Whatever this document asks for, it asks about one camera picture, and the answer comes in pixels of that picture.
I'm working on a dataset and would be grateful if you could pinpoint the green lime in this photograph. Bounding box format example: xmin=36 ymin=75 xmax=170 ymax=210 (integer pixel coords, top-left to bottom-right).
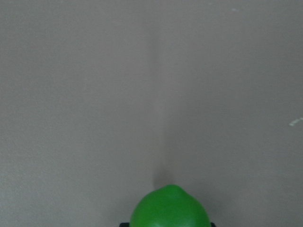
xmin=129 ymin=184 xmax=212 ymax=227

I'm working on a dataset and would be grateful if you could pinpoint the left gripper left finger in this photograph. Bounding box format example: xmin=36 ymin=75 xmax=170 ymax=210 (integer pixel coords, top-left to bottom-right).
xmin=119 ymin=222 xmax=130 ymax=227

